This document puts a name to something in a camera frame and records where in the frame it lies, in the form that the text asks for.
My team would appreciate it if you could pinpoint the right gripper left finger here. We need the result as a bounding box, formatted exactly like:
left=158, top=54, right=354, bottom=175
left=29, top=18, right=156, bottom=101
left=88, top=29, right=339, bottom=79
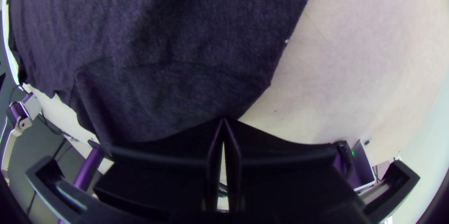
left=93, top=118, right=225, bottom=217

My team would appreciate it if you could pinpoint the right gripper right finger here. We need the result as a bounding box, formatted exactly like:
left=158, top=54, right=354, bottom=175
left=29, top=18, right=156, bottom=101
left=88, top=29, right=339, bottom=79
left=223, top=118, right=365, bottom=219

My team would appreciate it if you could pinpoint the black cable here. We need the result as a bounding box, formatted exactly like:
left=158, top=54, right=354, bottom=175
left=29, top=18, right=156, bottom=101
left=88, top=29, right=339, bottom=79
left=36, top=113, right=72, bottom=142

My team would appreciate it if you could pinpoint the black t-shirt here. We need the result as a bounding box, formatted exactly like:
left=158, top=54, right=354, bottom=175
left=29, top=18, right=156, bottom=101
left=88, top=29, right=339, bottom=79
left=6, top=0, right=320, bottom=149

